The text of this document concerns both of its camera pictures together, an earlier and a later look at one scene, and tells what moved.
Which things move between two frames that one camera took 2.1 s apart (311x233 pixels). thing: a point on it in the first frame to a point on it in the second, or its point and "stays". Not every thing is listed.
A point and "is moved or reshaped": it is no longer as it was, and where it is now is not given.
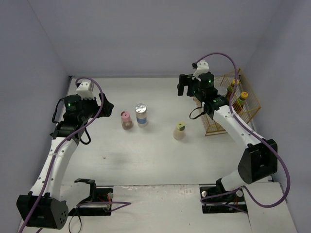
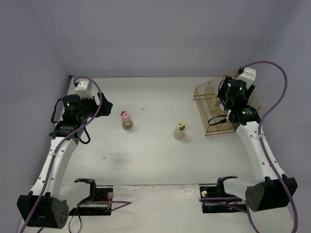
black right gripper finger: x=184 y=80 to x=222 y=93
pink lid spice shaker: x=127 y=124 stays
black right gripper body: x=185 y=84 to x=224 y=85
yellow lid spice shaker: x=179 y=132 stays
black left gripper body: x=100 y=105 stays
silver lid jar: x=141 y=110 is moved or reshaped
